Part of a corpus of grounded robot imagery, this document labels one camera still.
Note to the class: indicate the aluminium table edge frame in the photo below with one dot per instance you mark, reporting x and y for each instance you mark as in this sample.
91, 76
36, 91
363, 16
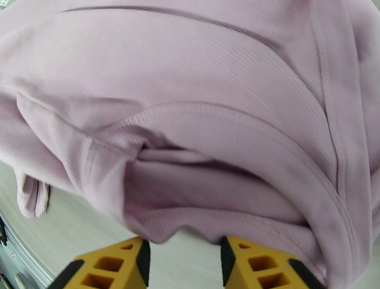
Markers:
20, 261

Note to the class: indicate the pink ribbed garment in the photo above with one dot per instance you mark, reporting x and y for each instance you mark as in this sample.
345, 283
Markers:
184, 104

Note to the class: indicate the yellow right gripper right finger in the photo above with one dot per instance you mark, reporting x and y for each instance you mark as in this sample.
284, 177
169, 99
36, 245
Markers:
267, 267

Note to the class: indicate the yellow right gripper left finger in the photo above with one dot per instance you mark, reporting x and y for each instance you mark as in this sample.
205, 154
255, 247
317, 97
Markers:
89, 268

